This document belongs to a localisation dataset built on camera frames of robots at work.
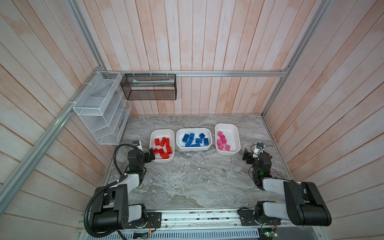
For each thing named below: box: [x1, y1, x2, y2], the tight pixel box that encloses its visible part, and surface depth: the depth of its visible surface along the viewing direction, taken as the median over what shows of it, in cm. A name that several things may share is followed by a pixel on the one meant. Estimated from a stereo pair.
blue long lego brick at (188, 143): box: [185, 139, 193, 147], surface depth 103 cm
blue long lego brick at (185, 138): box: [182, 134, 190, 143], surface depth 106 cm
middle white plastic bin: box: [176, 128, 213, 151], surface depth 105 cm
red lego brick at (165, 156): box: [161, 153, 170, 159], surface depth 97 cm
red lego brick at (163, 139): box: [160, 137, 167, 147], surface depth 104 cm
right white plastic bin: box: [215, 123, 241, 156], surface depth 106 cm
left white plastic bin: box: [149, 128, 175, 163], surface depth 103 cm
